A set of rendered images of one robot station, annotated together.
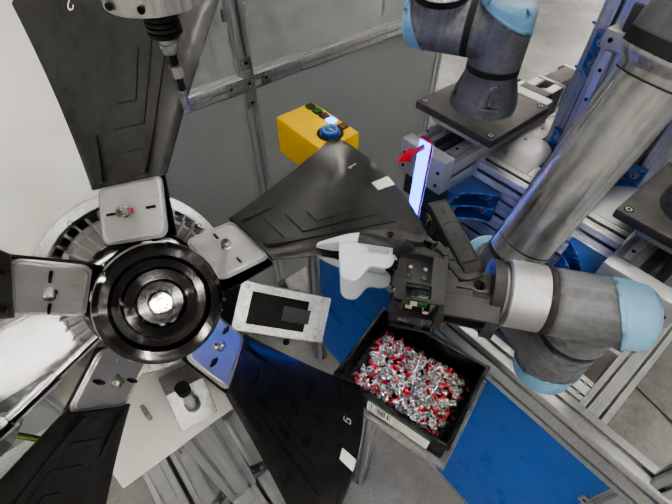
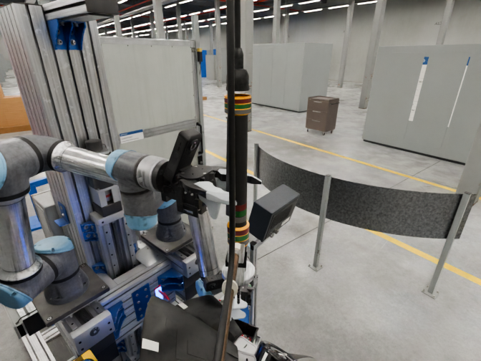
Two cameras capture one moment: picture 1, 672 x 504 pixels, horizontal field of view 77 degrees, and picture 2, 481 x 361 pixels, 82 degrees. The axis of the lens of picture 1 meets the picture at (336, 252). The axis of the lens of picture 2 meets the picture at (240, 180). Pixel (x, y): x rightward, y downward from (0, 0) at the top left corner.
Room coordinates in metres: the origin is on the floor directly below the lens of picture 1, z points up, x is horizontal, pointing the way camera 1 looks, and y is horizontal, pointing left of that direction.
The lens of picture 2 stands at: (0.41, 0.58, 1.88)
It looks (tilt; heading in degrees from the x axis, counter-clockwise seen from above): 24 degrees down; 260
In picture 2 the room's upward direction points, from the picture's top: straight up
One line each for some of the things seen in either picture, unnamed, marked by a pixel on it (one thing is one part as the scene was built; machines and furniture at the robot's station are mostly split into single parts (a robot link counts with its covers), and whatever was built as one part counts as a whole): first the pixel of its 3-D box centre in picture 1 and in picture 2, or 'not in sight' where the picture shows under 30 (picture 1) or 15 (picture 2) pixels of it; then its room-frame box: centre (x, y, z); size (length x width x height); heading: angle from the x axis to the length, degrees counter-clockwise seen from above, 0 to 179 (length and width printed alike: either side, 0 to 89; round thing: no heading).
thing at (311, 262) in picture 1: (317, 300); not in sight; (0.82, 0.06, 0.39); 0.04 x 0.04 x 0.78; 40
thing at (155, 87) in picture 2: not in sight; (153, 152); (0.76, -1.86, 1.10); 1.21 x 0.06 x 2.20; 40
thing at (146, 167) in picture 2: not in sight; (156, 174); (0.49, 0.00, 1.64); 0.08 x 0.05 x 0.08; 50
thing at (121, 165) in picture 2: not in sight; (132, 168); (0.55, -0.05, 1.64); 0.11 x 0.08 x 0.09; 140
